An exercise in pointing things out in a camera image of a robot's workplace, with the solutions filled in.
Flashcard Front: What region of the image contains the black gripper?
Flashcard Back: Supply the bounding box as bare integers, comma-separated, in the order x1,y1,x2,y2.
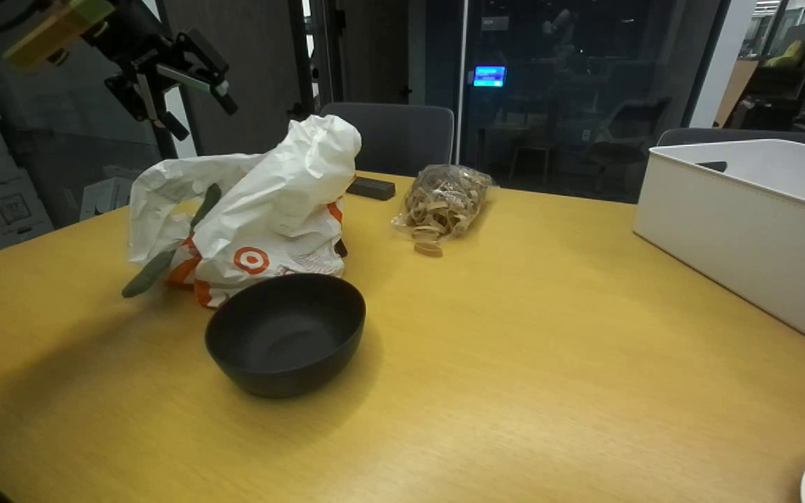
92,0,242,146

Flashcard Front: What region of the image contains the white plastic bag red logo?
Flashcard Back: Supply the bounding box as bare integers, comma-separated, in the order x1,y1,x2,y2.
127,111,366,311

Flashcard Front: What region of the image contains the black round bowl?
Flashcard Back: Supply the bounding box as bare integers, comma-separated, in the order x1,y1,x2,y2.
205,272,370,402

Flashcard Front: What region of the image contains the small black flat case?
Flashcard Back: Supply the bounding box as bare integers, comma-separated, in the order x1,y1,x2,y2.
345,174,397,204

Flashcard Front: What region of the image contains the grey office chair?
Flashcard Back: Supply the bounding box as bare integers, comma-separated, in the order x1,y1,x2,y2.
310,100,458,178

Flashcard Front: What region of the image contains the clear bag of wooden pieces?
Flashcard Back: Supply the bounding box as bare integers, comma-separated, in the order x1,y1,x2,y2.
392,163,499,261

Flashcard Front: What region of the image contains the glowing blue screen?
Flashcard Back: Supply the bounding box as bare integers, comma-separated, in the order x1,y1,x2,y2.
474,65,510,93

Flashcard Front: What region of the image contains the large white rectangular bin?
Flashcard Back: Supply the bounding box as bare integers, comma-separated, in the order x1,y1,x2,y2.
633,137,805,364

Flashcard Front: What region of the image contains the tan wrist camera box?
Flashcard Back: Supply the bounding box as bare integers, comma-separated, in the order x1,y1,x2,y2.
0,0,117,74

